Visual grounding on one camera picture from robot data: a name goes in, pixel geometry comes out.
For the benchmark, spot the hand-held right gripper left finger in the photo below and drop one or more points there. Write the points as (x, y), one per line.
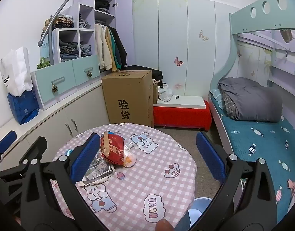
(86, 156)

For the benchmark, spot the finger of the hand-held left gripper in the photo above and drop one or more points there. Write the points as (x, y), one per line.
(34, 149)
(6, 140)

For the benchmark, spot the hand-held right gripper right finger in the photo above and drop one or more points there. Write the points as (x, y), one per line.
(210, 158)

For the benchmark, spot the light blue trash bin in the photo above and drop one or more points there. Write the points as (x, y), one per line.
(200, 209)

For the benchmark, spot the person's right hand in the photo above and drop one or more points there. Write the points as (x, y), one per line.
(164, 225)

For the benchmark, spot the silver printed wrapper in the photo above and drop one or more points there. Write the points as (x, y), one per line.
(100, 170)

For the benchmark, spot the red snack bag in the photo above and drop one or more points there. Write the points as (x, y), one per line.
(112, 149)

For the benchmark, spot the white low cabinet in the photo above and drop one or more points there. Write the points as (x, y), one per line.
(53, 122)

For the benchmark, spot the blue snack wrapper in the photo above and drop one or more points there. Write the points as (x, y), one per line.
(113, 133)

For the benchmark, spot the blue shopping bag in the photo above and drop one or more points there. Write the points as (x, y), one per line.
(22, 108)

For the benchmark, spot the clear bag with orange bread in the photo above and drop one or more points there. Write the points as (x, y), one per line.
(129, 160)

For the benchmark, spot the small white wrapper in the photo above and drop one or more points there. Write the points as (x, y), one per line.
(129, 145)

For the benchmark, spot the red cloth covered bench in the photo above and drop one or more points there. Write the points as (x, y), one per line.
(183, 116)

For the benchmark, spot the white board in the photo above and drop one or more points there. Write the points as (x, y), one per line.
(186, 101)

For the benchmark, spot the blue plaid pillow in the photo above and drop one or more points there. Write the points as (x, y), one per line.
(216, 96)

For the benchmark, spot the pine cone ornament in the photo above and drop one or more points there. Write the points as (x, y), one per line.
(54, 89)
(89, 74)

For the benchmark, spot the pink checkered tablecloth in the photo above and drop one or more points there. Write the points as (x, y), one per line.
(147, 173)

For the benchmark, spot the person's blue jeans leg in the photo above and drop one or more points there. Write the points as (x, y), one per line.
(183, 221)

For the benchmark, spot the white paper bag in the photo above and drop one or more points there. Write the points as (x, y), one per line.
(16, 72)

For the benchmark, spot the grey pillow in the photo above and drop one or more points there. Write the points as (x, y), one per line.
(251, 98)

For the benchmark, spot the large cardboard box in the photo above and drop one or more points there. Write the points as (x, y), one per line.
(128, 96)

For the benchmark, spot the light green drawer unit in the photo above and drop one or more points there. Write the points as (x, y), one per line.
(65, 78)

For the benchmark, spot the faded pink butterfly sticker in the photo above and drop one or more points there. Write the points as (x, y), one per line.
(178, 86)

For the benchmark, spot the white plastic bag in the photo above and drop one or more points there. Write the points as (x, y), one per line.
(165, 92)

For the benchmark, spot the folded dark jeans stack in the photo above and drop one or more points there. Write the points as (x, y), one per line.
(68, 51)

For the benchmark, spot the green hanging jacket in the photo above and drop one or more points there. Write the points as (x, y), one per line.
(116, 55)

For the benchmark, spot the black clothing bundle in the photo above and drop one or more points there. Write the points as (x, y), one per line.
(150, 71)

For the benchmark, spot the folded grey clothes stack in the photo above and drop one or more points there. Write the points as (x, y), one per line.
(85, 49)

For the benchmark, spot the cream hanging jacket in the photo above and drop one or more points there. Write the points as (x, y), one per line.
(102, 50)

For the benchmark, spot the tan hanging jacket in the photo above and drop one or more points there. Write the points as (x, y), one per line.
(111, 50)

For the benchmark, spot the lavender bed shelf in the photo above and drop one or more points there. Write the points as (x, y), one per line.
(284, 72)

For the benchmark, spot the black hanging coat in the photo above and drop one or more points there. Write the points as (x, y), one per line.
(120, 47)

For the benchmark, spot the beige butterfly sticker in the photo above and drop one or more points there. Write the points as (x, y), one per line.
(203, 36)

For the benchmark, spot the white wardrobe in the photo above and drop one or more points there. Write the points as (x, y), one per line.
(171, 36)

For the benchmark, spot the pile of brown grey clothes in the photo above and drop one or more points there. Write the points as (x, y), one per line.
(64, 22)

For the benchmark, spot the folded light grey clothes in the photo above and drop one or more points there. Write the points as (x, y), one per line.
(85, 24)

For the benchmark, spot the brown hanging item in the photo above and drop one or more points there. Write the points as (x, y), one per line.
(286, 35)

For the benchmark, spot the purple open shelf unit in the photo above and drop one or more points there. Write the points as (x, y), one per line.
(88, 7)

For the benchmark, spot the folded black clothes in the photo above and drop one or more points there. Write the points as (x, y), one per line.
(101, 6)

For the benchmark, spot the light green bunk bed frame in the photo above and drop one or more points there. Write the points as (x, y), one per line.
(236, 41)

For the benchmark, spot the grey curved metal rail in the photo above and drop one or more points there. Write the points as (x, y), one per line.
(63, 4)

